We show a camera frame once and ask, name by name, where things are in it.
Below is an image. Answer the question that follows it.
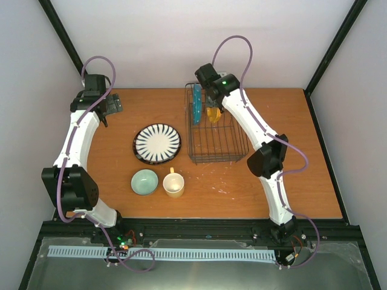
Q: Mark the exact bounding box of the orange polka dot plate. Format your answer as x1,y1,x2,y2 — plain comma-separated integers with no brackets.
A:
206,107,222,123

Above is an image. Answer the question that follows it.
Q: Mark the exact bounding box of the teal polka dot plate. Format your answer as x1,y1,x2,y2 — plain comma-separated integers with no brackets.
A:
192,83,203,126

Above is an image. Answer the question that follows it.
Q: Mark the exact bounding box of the dark wire dish rack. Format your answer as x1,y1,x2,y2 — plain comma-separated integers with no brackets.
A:
184,82,249,164

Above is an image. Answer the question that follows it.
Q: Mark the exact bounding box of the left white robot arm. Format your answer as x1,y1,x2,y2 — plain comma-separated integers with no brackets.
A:
41,74,126,243

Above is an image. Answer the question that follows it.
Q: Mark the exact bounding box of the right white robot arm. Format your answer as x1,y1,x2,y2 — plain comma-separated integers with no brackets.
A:
195,63,296,243

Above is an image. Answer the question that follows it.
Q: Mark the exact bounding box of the white blue striped plate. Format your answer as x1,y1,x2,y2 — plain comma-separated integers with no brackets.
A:
134,123,181,162

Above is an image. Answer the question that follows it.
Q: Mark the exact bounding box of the black bottom plate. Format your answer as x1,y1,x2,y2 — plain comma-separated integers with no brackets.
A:
132,125,183,166

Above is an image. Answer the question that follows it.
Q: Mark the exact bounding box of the light green ceramic bowl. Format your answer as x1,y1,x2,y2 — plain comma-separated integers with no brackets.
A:
131,169,158,196

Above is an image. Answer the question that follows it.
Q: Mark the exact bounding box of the cream yellow mug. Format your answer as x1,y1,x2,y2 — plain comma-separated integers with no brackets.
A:
163,167,185,198

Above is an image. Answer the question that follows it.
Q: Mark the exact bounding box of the left black frame post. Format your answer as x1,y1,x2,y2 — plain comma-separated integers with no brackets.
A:
38,0,83,75

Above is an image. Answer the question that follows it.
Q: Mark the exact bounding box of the black frame post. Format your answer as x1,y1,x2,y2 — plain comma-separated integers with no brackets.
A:
38,0,83,75
304,0,368,98

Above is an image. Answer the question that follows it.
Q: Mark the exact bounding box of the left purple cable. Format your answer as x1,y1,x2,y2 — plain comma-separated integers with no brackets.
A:
56,56,155,273

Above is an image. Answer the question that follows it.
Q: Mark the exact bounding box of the black aluminium frame base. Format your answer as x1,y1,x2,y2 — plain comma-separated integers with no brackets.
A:
20,216,386,289

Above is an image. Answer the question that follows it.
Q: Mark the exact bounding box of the light blue slotted cable duct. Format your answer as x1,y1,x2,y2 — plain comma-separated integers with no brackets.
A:
47,245,276,263

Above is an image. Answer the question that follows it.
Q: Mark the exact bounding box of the right black frame post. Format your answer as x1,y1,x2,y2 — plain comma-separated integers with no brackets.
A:
304,0,368,98

